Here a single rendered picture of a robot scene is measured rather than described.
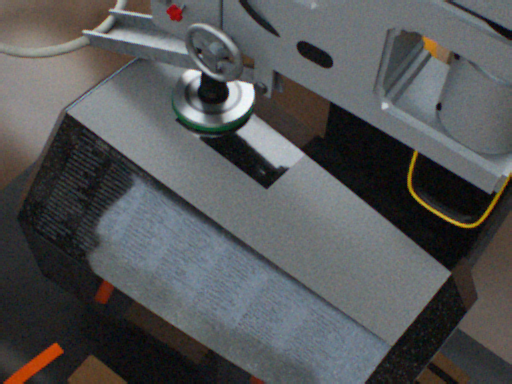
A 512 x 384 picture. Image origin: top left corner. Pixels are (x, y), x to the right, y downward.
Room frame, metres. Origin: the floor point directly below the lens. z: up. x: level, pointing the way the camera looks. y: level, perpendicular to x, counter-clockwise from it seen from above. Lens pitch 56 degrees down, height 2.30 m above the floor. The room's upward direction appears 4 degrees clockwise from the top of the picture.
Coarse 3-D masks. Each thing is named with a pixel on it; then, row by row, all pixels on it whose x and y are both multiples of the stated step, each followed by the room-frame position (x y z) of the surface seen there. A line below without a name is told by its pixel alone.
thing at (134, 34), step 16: (128, 16) 1.47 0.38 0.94; (144, 16) 1.44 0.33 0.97; (96, 32) 1.40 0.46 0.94; (112, 32) 1.45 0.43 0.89; (128, 32) 1.44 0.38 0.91; (144, 32) 1.42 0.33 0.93; (160, 32) 1.40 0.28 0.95; (112, 48) 1.36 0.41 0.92; (128, 48) 1.32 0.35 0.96; (144, 48) 1.29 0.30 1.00; (160, 48) 1.26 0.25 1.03; (176, 48) 1.31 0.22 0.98; (176, 64) 1.23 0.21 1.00; (192, 64) 1.21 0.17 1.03; (208, 64) 1.18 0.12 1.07; (224, 64) 1.15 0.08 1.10; (240, 80) 1.13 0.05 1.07
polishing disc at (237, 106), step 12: (192, 72) 1.32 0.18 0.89; (180, 84) 1.27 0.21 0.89; (192, 84) 1.27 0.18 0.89; (228, 84) 1.28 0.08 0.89; (240, 84) 1.28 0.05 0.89; (180, 96) 1.23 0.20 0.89; (192, 96) 1.23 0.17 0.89; (240, 96) 1.24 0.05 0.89; (252, 96) 1.24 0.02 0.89; (180, 108) 1.19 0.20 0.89; (192, 108) 1.19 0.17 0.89; (204, 108) 1.19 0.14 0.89; (216, 108) 1.19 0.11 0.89; (228, 108) 1.20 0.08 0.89; (240, 108) 1.20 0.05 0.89; (192, 120) 1.15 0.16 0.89; (204, 120) 1.15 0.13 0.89; (216, 120) 1.15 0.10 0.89; (228, 120) 1.16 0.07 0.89
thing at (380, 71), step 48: (240, 0) 1.06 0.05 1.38; (288, 0) 1.03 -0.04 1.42; (336, 0) 0.99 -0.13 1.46; (384, 0) 0.93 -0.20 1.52; (432, 0) 0.90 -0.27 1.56; (240, 48) 1.08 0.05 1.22; (288, 48) 1.02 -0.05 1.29; (336, 48) 0.97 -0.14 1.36; (384, 48) 0.92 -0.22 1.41; (480, 48) 0.83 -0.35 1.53; (336, 96) 0.96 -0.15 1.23; (384, 96) 0.92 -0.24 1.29; (432, 96) 0.94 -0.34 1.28; (432, 144) 0.84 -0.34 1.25
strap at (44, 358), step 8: (56, 344) 0.84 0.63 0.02; (48, 352) 0.81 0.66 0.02; (56, 352) 0.81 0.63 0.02; (32, 360) 0.77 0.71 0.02; (40, 360) 0.78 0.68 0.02; (48, 360) 0.78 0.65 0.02; (24, 368) 0.74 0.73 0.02; (32, 368) 0.74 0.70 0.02; (40, 368) 0.75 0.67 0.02; (16, 376) 0.71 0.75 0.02; (24, 376) 0.71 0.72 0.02
